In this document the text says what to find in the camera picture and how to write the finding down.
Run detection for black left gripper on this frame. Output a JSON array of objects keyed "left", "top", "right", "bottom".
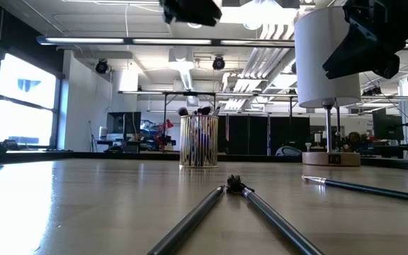
[{"left": 159, "top": 0, "right": 222, "bottom": 28}]

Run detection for black round ceiling spotlight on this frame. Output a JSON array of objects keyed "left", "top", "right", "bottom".
[
  {"left": 212, "top": 55, "right": 226, "bottom": 71},
  {"left": 94, "top": 58, "right": 109, "bottom": 74}
]

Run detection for white rounded device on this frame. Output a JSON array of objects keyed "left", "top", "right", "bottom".
[{"left": 274, "top": 144, "right": 303, "bottom": 157}]

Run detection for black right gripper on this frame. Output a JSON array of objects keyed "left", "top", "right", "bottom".
[{"left": 322, "top": 0, "right": 408, "bottom": 79}]

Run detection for long ceiling light bar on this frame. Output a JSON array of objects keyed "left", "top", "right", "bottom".
[{"left": 36, "top": 34, "right": 296, "bottom": 47}]

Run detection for black partition panels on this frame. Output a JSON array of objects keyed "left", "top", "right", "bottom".
[{"left": 217, "top": 113, "right": 311, "bottom": 157}]

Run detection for white shade wooden base lamp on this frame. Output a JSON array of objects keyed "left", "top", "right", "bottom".
[{"left": 294, "top": 6, "right": 362, "bottom": 167}]

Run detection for white ceiling duct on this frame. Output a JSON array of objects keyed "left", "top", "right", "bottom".
[{"left": 167, "top": 47, "right": 196, "bottom": 92}]

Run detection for person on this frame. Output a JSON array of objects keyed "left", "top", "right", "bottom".
[{"left": 345, "top": 130, "right": 364, "bottom": 152}]

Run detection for black computer monitor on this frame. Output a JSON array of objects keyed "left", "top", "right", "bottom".
[
  {"left": 372, "top": 107, "right": 405, "bottom": 142},
  {"left": 106, "top": 111, "right": 142, "bottom": 135}
]

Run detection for red jointed desk lamp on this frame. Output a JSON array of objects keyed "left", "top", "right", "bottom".
[{"left": 154, "top": 118, "right": 176, "bottom": 152}]

